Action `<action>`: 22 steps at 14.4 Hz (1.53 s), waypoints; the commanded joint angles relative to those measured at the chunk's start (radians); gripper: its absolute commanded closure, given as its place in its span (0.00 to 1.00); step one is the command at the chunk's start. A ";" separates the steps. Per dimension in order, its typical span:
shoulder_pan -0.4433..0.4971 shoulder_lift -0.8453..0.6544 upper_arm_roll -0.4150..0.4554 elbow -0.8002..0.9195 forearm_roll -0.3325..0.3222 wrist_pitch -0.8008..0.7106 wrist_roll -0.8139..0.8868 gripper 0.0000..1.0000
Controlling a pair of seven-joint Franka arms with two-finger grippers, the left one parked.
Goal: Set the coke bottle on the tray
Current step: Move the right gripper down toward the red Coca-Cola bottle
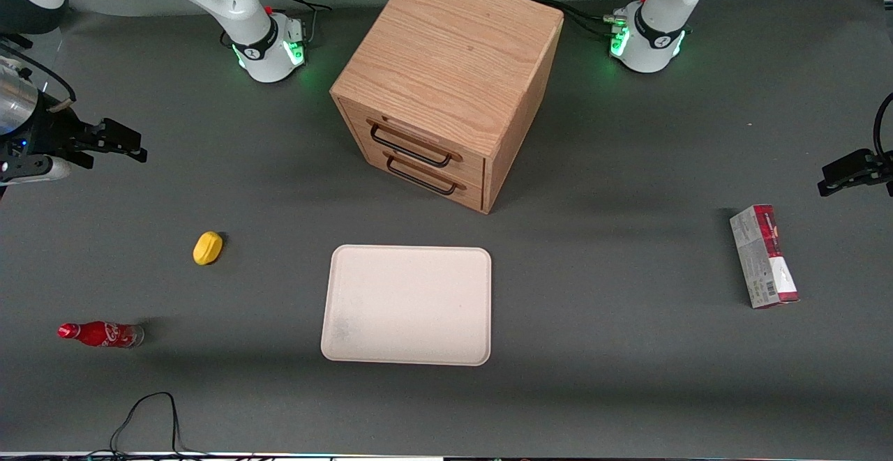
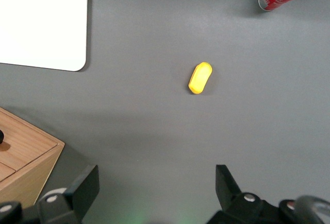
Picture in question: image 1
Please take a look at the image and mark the black metal drawer handle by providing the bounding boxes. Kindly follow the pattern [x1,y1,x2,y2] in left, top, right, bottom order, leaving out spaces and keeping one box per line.
[367,120,455,169]
[385,156,460,197]

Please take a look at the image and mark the black arm base cable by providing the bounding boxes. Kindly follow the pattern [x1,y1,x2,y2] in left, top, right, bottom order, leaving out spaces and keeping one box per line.
[533,0,626,40]
[261,0,333,45]

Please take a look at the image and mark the black right arm base cable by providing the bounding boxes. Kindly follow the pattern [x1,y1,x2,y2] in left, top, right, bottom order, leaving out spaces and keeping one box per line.
[261,0,333,45]

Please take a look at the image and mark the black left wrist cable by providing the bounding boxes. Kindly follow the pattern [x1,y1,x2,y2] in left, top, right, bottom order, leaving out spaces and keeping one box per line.
[871,91,893,163]

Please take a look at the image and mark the yellow lemon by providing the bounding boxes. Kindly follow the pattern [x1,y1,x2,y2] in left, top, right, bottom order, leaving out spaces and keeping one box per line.
[193,231,225,266]

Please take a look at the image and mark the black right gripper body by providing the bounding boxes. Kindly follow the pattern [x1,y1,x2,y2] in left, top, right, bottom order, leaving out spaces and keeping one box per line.
[0,95,95,186]

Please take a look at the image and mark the black left arm base cable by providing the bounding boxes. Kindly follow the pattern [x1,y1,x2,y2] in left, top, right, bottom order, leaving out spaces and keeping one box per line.
[533,0,626,40]

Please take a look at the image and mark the wooden drawer front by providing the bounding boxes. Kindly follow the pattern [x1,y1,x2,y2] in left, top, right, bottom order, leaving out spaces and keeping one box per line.
[345,100,488,186]
[361,144,486,212]

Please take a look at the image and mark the black looped table cable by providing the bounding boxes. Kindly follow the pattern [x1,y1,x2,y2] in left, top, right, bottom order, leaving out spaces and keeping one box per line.
[87,391,210,460]

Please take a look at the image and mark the grey and red carton box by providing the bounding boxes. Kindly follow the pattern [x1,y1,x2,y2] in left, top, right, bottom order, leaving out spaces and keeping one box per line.
[729,204,801,310]

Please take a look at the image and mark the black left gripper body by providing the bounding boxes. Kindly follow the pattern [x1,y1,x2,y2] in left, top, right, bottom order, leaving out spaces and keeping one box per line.
[871,150,893,197]

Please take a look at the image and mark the beige rectangular tray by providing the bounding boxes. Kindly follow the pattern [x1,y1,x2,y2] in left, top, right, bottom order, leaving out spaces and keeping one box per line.
[320,244,493,368]

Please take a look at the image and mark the red coke bottle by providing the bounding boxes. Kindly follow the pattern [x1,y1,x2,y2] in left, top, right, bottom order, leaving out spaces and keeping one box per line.
[57,320,146,349]

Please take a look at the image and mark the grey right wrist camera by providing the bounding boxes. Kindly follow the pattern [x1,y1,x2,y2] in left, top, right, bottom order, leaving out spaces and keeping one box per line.
[0,156,73,185]

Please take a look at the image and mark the wooden drawer cabinet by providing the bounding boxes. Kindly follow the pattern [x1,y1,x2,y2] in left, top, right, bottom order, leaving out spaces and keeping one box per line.
[330,0,564,216]

